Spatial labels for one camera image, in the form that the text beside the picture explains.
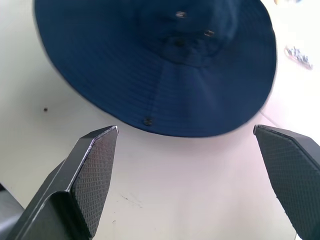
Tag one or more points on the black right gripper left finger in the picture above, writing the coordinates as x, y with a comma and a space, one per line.
75, 190

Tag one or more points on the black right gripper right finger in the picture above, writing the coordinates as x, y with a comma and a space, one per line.
295, 175

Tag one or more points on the navy blue bucket hat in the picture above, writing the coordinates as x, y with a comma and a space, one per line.
160, 75

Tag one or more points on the small printed label sticker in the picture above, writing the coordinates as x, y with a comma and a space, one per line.
298, 57

